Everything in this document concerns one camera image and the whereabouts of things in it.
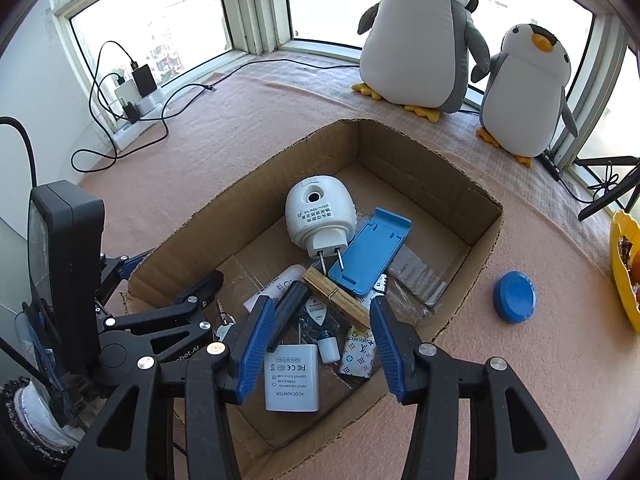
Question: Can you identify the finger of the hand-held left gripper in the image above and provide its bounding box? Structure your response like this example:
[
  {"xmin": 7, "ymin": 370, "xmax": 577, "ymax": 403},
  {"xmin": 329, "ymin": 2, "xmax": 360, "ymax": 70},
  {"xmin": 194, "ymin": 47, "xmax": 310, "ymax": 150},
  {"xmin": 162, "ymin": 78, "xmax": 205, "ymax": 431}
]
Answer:
[
  {"xmin": 95, "ymin": 249, "xmax": 153, "ymax": 311},
  {"xmin": 97, "ymin": 270, "xmax": 225, "ymax": 366}
]

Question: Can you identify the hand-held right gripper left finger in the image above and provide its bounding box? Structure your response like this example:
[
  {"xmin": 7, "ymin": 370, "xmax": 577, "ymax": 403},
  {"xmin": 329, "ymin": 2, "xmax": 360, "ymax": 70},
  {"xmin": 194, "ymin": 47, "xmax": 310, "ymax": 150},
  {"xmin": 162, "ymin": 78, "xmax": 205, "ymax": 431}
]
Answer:
[{"xmin": 62, "ymin": 296, "xmax": 277, "ymax": 480}]

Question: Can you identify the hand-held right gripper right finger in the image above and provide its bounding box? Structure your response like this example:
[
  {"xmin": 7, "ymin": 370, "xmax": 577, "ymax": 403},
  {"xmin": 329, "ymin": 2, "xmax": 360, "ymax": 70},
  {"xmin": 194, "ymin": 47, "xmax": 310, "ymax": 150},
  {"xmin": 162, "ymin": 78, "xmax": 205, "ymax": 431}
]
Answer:
[{"xmin": 369, "ymin": 297, "xmax": 573, "ymax": 480}]

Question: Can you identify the patterned white lighter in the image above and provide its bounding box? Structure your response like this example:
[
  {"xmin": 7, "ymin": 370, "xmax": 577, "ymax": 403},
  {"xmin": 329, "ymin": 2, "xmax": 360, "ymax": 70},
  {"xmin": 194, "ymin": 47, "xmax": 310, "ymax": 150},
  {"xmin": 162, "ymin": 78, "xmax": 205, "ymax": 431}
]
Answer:
[{"xmin": 338, "ymin": 276, "xmax": 391, "ymax": 380}]

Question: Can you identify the metal key ring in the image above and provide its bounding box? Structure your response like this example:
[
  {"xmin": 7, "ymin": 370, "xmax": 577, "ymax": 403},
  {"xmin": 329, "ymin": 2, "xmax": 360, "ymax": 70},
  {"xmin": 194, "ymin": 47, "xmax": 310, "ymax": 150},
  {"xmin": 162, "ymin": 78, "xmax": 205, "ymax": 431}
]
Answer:
[{"xmin": 214, "ymin": 300, "xmax": 237, "ymax": 343}]

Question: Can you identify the white power adapter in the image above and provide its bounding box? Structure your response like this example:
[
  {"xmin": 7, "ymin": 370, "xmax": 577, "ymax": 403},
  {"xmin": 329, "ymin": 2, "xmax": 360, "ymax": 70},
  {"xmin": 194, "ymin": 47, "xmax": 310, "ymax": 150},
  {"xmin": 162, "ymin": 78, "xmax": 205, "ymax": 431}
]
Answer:
[{"xmin": 264, "ymin": 344, "xmax": 321, "ymax": 413}]

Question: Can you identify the black cylinder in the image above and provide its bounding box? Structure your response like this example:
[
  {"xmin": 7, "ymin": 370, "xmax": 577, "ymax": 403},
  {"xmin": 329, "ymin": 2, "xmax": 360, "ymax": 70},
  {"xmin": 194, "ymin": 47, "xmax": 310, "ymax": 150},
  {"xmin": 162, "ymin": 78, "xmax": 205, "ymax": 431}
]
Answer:
[{"xmin": 266, "ymin": 280, "xmax": 313, "ymax": 353}]

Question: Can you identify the small white bottle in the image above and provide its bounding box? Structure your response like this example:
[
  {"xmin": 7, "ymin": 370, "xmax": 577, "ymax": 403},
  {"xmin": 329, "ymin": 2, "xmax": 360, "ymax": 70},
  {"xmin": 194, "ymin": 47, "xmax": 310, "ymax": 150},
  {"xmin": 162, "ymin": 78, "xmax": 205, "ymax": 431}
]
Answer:
[{"xmin": 243, "ymin": 265, "xmax": 307, "ymax": 312}]

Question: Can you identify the wooden clothespin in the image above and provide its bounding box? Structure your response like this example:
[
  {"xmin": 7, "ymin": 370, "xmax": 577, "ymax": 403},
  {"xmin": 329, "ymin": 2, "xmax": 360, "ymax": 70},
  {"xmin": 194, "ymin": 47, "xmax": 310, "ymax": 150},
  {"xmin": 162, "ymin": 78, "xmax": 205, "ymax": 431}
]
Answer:
[{"xmin": 302, "ymin": 266, "xmax": 372, "ymax": 330}]

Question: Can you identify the blue phone stand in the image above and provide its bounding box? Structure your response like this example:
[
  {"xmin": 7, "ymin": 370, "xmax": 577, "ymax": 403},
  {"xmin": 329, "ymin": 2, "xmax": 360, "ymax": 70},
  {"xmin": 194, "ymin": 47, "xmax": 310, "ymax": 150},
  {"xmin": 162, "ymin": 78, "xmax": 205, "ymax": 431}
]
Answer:
[{"xmin": 328, "ymin": 207, "xmax": 413, "ymax": 297}]

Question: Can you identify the white plug-in device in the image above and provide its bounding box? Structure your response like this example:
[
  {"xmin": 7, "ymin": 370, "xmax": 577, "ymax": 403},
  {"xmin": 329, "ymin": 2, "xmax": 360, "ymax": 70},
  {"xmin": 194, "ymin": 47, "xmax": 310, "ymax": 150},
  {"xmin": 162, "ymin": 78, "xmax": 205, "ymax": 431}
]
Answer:
[{"xmin": 285, "ymin": 175, "xmax": 357, "ymax": 277}]

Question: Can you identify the cardboard box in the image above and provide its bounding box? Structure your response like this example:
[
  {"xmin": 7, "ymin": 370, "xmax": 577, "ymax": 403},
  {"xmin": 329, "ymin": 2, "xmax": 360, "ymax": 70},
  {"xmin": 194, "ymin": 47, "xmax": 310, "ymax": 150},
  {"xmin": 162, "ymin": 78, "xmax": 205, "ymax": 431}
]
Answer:
[{"xmin": 121, "ymin": 119, "xmax": 504, "ymax": 471}]

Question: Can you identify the clear plastic bag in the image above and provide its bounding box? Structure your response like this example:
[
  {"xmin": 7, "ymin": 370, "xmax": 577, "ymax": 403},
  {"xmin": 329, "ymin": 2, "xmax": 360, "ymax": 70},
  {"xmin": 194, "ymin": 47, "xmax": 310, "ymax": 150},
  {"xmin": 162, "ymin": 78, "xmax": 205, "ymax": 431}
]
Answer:
[{"xmin": 385, "ymin": 247, "xmax": 448, "ymax": 318}]

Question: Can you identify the blue round lid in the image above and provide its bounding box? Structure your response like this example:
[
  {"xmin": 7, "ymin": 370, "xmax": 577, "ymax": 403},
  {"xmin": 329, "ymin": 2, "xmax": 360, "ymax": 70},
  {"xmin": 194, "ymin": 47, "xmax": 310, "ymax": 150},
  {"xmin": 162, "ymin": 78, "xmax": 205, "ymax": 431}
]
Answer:
[{"xmin": 492, "ymin": 271, "xmax": 537, "ymax": 324}]

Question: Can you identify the white charger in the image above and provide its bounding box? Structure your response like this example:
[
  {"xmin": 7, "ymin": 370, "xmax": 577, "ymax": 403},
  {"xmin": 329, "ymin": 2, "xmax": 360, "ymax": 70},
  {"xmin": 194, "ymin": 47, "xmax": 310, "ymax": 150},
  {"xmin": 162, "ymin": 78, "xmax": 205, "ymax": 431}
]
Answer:
[{"xmin": 114, "ymin": 75, "xmax": 136, "ymax": 103}]

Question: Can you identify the yellow plastic bowl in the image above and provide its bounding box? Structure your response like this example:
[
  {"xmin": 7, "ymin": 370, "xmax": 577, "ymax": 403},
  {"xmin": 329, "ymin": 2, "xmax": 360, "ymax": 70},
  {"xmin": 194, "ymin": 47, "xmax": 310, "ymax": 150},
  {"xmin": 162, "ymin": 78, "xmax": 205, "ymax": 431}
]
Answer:
[{"xmin": 609, "ymin": 210, "xmax": 640, "ymax": 333}]

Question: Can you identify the black inline controller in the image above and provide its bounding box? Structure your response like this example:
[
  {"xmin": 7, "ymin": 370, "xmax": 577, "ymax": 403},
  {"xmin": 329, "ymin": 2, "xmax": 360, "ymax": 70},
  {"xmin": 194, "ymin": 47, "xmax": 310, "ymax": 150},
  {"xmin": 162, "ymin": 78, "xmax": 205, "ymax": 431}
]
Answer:
[{"xmin": 540, "ymin": 147, "xmax": 566, "ymax": 182}]

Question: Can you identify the checkered cloth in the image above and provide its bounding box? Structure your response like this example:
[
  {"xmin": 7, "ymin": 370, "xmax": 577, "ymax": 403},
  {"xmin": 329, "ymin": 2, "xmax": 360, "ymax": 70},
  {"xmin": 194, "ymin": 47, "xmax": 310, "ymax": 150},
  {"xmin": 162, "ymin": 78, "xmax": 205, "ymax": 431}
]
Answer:
[{"xmin": 240, "ymin": 50, "xmax": 616, "ymax": 241}]

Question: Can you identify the pile of wrapped candies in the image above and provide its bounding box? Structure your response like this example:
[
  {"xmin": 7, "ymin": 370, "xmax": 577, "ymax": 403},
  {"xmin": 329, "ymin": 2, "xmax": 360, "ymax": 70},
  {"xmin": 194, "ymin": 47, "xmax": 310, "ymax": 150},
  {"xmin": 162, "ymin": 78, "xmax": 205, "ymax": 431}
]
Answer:
[{"xmin": 617, "ymin": 237, "xmax": 640, "ymax": 306}]

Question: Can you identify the small penguin plush toy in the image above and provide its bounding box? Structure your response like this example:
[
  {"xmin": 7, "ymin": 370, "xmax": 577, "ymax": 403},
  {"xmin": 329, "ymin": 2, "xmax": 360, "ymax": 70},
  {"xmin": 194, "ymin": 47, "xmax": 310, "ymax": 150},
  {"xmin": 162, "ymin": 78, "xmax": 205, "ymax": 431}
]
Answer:
[{"xmin": 474, "ymin": 23, "xmax": 579, "ymax": 168}]

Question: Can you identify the black tripod stand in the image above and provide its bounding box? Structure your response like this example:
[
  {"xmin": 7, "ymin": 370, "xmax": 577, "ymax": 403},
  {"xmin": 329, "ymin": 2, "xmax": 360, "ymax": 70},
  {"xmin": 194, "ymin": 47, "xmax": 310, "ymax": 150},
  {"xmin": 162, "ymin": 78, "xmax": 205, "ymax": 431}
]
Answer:
[{"xmin": 575, "ymin": 157, "xmax": 640, "ymax": 222}]

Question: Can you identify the large penguin plush toy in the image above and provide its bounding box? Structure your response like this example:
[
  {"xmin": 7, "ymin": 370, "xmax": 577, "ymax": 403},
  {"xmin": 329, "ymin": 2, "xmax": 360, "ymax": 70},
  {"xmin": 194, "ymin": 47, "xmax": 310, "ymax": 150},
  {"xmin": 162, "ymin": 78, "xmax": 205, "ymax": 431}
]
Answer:
[{"xmin": 351, "ymin": 0, "xmax": 492, "ymax": 123}]

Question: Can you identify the thick black gripper cable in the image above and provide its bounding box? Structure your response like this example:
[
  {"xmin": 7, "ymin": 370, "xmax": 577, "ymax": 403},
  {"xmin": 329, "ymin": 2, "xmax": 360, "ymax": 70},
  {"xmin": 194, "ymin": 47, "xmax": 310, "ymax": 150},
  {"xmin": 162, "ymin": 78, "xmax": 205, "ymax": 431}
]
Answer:
[{"xmin": 0, "ymin": 116, "xmax": 38, "ymax": 186}]

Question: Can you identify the black charging cable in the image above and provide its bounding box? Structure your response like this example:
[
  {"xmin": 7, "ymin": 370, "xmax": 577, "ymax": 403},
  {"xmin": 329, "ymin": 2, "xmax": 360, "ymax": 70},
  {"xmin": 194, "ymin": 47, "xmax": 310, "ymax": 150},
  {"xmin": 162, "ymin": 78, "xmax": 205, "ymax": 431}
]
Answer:
[{"xmin": 71, "ymin": 82, "xmax": 218, "ymax": 173}]

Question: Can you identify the white window frame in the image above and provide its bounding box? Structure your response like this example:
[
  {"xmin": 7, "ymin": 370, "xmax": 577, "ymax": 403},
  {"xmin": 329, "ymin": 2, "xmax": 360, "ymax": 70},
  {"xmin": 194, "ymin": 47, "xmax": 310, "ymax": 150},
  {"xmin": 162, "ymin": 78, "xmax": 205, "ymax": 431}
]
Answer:
[{"xmin": 47, "ymin": 0, "xmax": 640, "ymax": 171}]

